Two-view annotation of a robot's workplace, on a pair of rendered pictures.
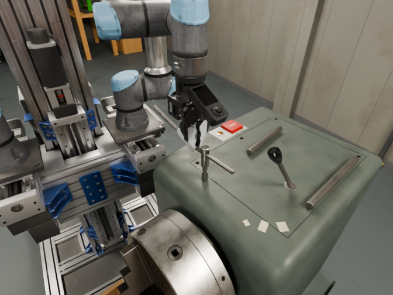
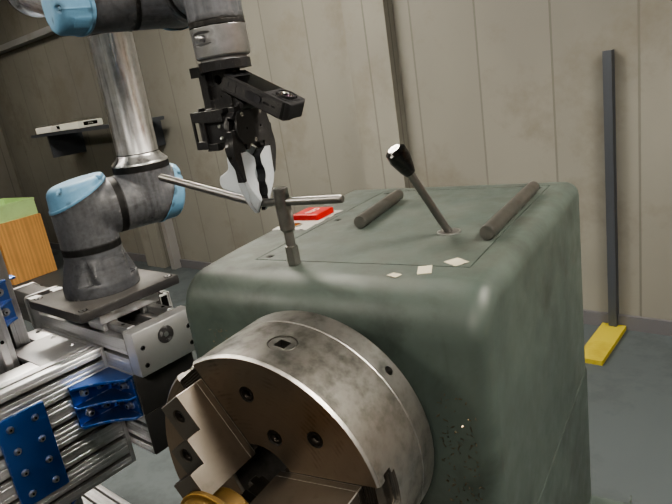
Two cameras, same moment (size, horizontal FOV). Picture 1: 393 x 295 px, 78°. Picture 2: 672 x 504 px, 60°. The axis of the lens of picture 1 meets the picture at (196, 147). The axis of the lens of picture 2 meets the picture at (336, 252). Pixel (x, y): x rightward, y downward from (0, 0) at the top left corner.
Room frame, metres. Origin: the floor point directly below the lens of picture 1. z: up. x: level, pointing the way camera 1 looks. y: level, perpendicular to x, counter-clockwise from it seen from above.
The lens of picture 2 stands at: (-0.30, 0.14, 1.50)
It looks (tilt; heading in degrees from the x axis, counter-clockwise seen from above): 16 degrees down; 344
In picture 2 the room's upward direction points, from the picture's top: 9 degrees counter-clockwise
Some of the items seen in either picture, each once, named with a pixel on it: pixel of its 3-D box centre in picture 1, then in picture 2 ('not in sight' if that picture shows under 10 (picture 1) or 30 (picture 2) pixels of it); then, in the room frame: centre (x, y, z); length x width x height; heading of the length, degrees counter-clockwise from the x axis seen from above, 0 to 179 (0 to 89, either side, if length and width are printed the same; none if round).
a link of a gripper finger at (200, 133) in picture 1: (196, 130); (253, 177); (0.56, 0.00, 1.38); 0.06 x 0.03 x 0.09; 41
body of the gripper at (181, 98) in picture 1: (189, 96); (229, 106); (0.55, 0.02, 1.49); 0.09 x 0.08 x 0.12; 41
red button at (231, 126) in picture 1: (231, 127); (313, 215); (0.78, -0.13, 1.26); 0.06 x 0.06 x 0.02; 41
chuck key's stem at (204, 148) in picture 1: (204, 164); (287, 226); (0.50, -0.02, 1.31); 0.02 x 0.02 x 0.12
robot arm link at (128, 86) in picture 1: (128, 88); (85, 209); (0.97, 0.29, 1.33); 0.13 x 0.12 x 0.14; 108
